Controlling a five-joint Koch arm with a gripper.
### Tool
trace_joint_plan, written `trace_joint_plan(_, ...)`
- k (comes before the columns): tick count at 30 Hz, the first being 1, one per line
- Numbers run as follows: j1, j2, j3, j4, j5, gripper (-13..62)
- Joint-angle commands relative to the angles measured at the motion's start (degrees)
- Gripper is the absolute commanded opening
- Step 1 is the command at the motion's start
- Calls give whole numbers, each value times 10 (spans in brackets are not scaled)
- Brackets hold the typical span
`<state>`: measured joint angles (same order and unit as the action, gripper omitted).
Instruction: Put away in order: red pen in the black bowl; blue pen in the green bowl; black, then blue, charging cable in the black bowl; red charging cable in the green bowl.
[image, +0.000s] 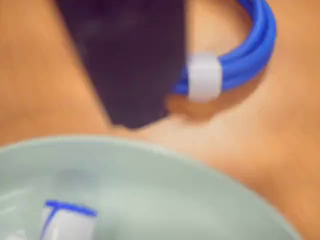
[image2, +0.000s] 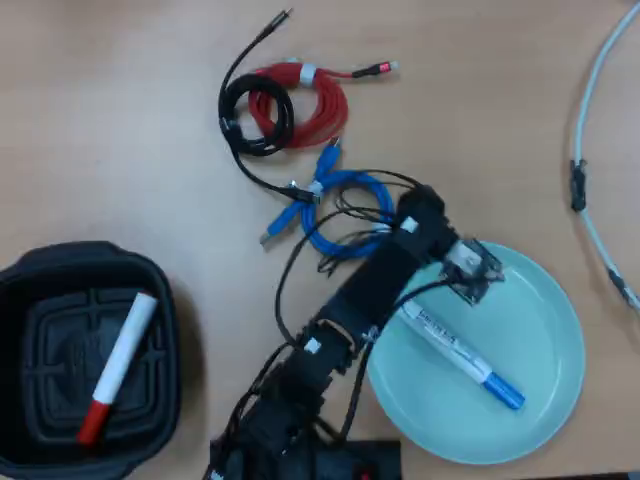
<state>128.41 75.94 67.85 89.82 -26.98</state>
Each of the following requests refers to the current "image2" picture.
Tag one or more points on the white marker blue cap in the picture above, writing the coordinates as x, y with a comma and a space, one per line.
465, 357

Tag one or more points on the black plastic bowl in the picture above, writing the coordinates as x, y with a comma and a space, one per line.
30, 350

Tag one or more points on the white marker red cap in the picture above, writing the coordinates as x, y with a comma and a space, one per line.
122, 350

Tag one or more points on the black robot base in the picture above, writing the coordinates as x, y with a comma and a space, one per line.
340, 460

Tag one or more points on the bare circuit board camera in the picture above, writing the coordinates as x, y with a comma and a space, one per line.
467, 262

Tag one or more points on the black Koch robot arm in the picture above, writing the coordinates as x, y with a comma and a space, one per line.
370, 285

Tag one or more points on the light green bowl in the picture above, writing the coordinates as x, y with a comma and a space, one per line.
525, 325

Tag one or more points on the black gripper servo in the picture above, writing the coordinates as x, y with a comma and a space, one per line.
425, 220

